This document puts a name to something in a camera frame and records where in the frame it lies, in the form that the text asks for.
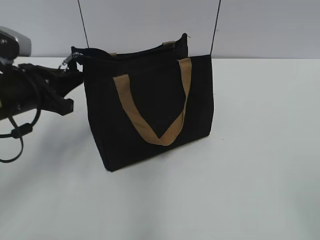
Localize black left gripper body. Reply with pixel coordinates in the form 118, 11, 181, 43
0, 63, 68, 118

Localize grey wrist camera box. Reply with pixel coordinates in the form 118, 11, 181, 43
0, 26, 32, 65

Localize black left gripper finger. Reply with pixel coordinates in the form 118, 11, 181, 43
59, 46, 87, 97
51, 97, 74, 116

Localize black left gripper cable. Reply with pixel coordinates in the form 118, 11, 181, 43
0, 65, 42, 164

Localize black tote bag tan handles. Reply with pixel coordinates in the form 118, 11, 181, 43
81, 33, 214, 172

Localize silver zipper pull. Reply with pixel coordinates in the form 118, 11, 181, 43
58, 52, 81, 72

